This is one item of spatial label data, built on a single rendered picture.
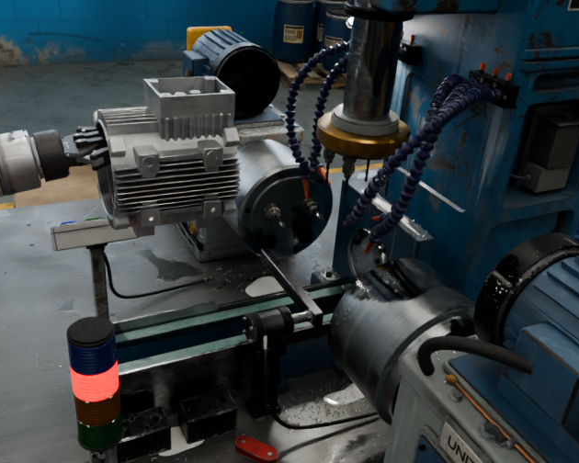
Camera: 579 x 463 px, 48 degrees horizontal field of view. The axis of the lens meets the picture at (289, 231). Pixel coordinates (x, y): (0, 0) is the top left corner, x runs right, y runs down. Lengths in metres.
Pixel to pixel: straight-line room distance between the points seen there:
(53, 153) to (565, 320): 0.73
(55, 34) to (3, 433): 5.57
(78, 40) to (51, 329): 5.30
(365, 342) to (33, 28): 5.85
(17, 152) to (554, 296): 0.75
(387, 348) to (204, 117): 0.46
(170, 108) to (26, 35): 5.69
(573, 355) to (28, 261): 1.43
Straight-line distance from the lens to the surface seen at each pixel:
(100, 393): 0.91
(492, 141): 1.26
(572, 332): 0.81
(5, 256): 1.89
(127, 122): 1.03
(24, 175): 1.01
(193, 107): 1.02
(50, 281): 1.76
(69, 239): 1.41
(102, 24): 6.71
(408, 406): 0.98
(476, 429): 0.87
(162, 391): 1.30
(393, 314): 1.06
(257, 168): 1.50
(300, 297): 1.26
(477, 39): 1.29
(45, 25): 6.66
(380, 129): 1.21
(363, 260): 1.44
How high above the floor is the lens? 1.75
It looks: 29 degrees down
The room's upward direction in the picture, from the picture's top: 5 degrees clockwise
